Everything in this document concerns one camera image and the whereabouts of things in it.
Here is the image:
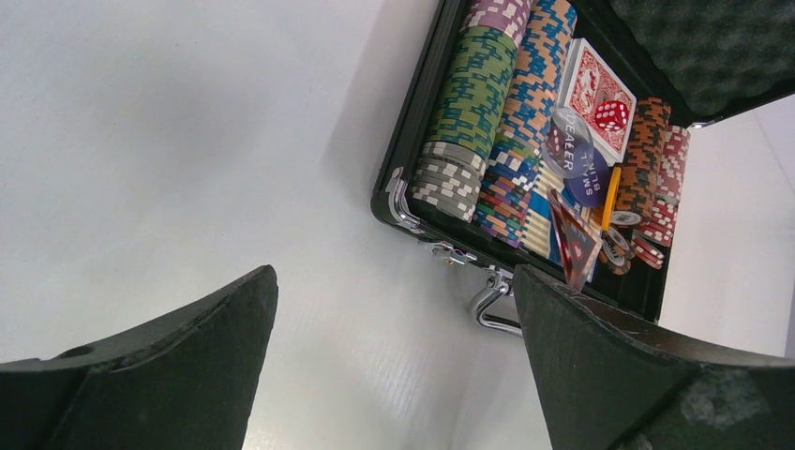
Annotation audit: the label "red playing card deck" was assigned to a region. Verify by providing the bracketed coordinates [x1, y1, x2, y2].
[556, 37, 637, 165]

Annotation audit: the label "blue small blind button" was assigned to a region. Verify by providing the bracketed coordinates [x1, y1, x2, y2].
[564, 150, 612, 208]

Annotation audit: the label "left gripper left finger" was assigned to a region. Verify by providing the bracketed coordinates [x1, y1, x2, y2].
[1, 265, 278, 449]

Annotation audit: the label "orange chip stack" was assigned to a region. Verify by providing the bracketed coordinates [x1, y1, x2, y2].
[611, 97, 670, 227]

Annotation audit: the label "red white chip stack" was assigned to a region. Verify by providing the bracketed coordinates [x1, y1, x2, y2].
[636, 126, 691, 248]

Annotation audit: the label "red dice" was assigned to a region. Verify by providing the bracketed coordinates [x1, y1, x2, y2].
[593, 100, 630, 131]

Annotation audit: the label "clear dealer button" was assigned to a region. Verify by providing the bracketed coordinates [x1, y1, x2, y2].
[542, 107, 594, 179]

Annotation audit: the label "blue striped card box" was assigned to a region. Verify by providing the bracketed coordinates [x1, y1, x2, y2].
[519, 161, 600, 266]

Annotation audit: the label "mixed chip stack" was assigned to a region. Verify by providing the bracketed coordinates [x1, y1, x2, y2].
[473, 1, 578, 248]
[409, 0, 532, 222]

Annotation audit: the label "orange big blind button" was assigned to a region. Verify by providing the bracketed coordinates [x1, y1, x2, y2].
[601, 165, 622, 232]

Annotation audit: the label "red triangular all-in button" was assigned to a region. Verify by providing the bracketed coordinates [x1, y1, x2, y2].
[547, 188, 603, 293]

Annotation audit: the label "black aluminium poker case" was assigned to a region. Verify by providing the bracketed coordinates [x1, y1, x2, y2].
[371, 1, 794, 320]

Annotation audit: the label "orange black poker chip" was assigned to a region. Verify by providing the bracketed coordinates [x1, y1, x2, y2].
[599, 227, 635, 276]

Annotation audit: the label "red poker chip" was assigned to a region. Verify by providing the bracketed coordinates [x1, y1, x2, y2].
[631, 235, 665, 270]

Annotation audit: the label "left mixed chip stack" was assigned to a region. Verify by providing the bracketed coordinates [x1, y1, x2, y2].
[409, 0, 532, 222]

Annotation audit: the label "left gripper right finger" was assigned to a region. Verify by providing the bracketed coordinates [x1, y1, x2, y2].
[513, 265, 794, 449]

